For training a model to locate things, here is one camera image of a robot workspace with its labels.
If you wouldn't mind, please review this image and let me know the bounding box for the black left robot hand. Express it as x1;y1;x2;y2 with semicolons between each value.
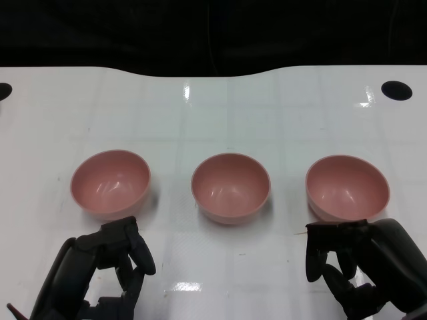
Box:
28;215;157;320

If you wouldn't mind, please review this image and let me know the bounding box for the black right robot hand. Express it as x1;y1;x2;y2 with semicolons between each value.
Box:
305;218;427;320

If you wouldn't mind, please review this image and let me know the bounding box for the pink plastic bowl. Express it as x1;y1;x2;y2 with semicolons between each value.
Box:
190;152;271;226
305;153;391;223
69;149;151;223

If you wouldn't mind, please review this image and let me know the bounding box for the black backdrop cloth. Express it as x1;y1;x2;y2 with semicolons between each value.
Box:
0;0;427;78

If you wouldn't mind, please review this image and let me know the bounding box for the dark red strap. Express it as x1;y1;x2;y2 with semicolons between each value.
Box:
6;301;29;320

